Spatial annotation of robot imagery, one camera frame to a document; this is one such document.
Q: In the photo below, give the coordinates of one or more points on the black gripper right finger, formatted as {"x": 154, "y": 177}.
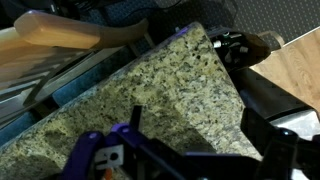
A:
{"x": 278, "y": 156}

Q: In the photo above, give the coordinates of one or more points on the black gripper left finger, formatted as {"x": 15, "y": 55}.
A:
{"x": 80, "y": 163}

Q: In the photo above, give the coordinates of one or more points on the left wooden chair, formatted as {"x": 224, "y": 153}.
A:
{"x": 42, "y": 52}

